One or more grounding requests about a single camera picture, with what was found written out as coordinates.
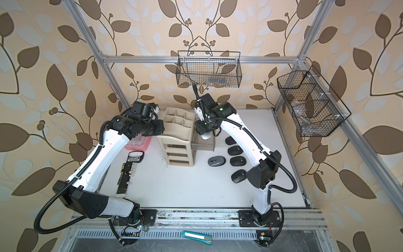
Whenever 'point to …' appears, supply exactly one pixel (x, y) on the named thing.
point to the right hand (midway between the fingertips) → (202, 128)
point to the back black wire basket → (209, 69)
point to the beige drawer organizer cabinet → (177, 140)
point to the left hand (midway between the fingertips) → (161, 126)
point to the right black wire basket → (316, 109)
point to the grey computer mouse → (216, 161)
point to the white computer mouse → (206, 136)
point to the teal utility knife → (200, 237)
